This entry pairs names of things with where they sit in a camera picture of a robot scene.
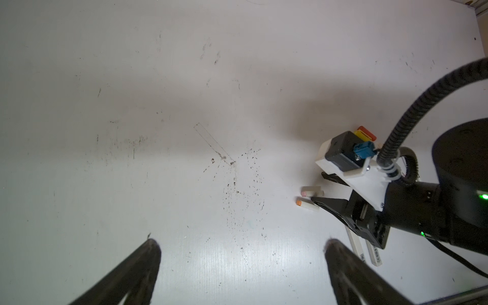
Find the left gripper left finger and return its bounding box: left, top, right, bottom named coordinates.
left=72, top=238, right=161, bottom=304

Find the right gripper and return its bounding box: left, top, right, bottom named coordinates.
left=311, top=158, right=446, bottom=241

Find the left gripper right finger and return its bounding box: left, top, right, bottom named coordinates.
left=324, top=239, right=412, bottom=304

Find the white marker pink tip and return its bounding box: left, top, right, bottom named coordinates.
left=300, top=186, right=383, bottom=268

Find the white marker orange tip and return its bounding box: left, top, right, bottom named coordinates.
left=296, top=196, right=366, bottom=263

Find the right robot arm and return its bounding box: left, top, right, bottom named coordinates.
left=301, top=58, right=487, bottom=272

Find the yellow highlighter cap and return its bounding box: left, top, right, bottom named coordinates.
left=354, top=130, right=374, bottom=142

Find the red highlighter cap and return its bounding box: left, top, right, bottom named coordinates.
left=358, top=126, right=377, bottom=142

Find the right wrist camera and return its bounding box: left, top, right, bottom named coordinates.
left=325, top=131, right=376, bottom=172

